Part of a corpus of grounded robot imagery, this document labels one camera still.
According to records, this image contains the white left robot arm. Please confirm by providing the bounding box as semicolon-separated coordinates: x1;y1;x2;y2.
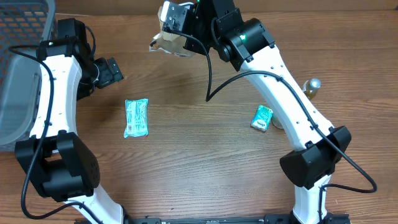
15;36;129;223

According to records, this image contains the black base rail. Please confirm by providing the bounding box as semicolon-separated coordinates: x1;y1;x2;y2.
74;213;352;224

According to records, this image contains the yellow oil glass bottle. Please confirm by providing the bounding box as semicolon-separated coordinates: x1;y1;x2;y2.
302;78;322;100

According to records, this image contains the green wet wipes pack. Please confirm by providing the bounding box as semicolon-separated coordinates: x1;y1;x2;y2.
124;98;149;138

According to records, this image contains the brown Pantree snack pouch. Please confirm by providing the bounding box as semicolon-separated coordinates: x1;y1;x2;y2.
149;5;197;58

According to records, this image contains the small green sachet pack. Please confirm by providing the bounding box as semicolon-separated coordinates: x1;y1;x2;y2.
251;105;274;132

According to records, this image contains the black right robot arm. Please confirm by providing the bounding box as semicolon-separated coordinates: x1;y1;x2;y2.
167;1;351;223

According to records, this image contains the white barcode scanner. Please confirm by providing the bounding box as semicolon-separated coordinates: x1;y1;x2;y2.
179;2;194;6

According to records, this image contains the grey plastic basket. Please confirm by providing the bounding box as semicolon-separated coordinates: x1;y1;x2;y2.
1;0;55;152

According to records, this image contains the green lid round jar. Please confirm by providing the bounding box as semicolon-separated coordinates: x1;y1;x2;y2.
271;114;284;129

